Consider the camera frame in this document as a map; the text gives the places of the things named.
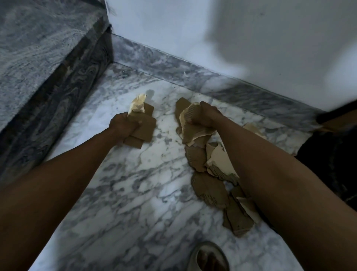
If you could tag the person's left hand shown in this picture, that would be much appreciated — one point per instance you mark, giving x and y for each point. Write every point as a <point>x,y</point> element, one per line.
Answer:
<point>122,125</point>

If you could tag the person's right hand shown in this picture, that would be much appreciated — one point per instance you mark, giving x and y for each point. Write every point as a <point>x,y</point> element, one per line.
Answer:
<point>207,115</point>

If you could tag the torn brown paper handful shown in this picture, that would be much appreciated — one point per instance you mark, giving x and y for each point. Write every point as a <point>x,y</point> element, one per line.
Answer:
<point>192,134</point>
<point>145,128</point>

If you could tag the brown paper pieces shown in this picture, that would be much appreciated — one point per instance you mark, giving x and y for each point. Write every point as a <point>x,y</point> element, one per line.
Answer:
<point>209,192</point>

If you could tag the black bin with liner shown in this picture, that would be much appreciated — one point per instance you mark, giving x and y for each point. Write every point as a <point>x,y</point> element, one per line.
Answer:
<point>329,167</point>

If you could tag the person's left forearm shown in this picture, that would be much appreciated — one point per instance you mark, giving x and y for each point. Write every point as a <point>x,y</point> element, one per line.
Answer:
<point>55,189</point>

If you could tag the person's right forearm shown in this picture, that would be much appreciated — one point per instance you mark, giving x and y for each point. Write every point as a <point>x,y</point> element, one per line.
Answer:
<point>279,189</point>

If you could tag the person's right white sandal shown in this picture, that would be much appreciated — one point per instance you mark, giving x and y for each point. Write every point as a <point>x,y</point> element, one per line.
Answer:
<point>224,261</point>

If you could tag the grey granite staircase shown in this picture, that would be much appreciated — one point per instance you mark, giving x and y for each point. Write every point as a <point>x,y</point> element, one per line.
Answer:
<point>41,69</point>

